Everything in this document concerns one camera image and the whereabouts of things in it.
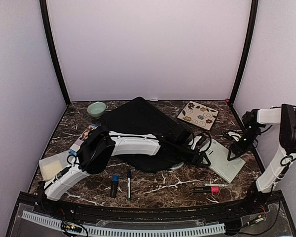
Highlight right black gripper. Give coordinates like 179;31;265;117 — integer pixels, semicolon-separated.
227;126;261;161

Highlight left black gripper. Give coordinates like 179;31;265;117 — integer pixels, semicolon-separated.
173;142;211;166

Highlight pale green notebook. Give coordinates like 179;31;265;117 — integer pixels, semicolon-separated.
206;139;246;184

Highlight black student backpack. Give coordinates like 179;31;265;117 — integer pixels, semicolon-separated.
101;97;192;173

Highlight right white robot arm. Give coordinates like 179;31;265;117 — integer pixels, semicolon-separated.
227;104;296;214

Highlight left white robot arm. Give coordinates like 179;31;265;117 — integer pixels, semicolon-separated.
37;125;211;215

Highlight sticky notes in plastic bag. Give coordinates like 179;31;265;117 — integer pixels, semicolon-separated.
39;151;69;181

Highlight thin white green pen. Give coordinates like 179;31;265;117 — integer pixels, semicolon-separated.
204;183;233;188

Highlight pink cap black highlighter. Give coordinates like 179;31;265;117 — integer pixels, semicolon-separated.
193;186;219;193

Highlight floral square plate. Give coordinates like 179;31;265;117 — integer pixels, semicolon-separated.
177;101;219;131

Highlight blue cap white pen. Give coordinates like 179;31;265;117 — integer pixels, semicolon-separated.
127;170;131;200

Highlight blue cap black highlighter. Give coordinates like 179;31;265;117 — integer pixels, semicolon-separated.
110;174;119;198

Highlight pale green ceramic bowl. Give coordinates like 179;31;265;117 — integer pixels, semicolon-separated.
87;102;107;118

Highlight dog picture book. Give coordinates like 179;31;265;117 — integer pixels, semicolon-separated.
69;124;98;156

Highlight small green circuit board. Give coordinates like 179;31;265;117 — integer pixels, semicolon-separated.
60;221;82;234

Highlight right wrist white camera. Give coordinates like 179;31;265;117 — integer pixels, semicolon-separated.
223;131;241;141

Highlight wrist white camera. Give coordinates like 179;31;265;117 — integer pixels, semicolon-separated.
188;135;207;150
223;131;241;141

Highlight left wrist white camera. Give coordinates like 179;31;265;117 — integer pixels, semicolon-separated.
188;135;207;150

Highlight right black frame post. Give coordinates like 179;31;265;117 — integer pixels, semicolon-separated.
229;0;259;106

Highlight black frame post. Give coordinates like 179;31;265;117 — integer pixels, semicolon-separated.
229;0;259;106
39;0;71;107

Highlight white slotted cable duct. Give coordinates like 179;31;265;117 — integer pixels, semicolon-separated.
21;211;225;237

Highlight black front table rail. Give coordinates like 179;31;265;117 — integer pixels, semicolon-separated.
27;195;263;223

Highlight left black frame post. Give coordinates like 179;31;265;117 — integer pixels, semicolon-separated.
39;0;71;107

